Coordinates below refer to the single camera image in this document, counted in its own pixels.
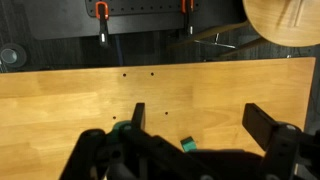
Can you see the green block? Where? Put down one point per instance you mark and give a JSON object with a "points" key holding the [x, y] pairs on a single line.
{"points": [[189, 144]]}

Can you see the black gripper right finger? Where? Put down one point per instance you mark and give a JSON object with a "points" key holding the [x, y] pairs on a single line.
{"points": [[260, 123]]}

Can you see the black perforated board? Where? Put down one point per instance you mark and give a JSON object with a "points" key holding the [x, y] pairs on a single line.
{"points": [[143, 7]]}

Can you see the thin metal rod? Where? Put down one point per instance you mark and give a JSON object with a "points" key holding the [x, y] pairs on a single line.
{"points": [[215, 43]]}

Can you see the black round knob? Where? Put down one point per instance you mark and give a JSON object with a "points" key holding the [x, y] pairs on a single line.
{"points": [[11, 55]]}

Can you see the orange black clamp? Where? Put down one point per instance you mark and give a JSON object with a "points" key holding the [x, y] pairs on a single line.
{"points": [[102, 25], [189, 20]]}

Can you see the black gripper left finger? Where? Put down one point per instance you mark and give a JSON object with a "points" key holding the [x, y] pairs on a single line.
{"points": [[138, 115]]}

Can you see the round wooden stool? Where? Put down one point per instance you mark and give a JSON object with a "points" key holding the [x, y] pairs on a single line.
{"points": [[283, 20]]}

